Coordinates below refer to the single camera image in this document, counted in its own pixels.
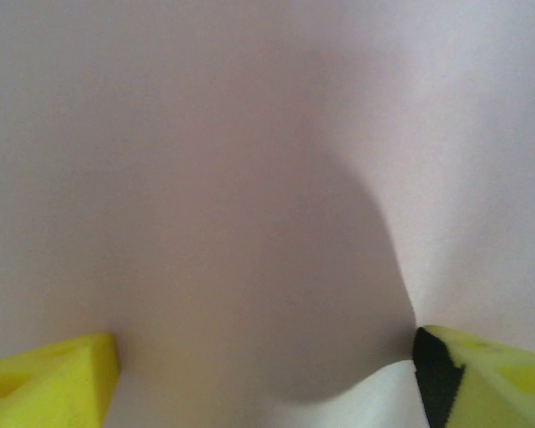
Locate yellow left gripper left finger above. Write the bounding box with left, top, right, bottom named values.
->
left=0, top=332, right=120, bottom=428

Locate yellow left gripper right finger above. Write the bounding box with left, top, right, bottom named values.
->
left=412, top=325, right=535, bottom=428

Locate pink square paper sheet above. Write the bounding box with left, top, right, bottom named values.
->
left=0, top=0, right=535, bottom=428

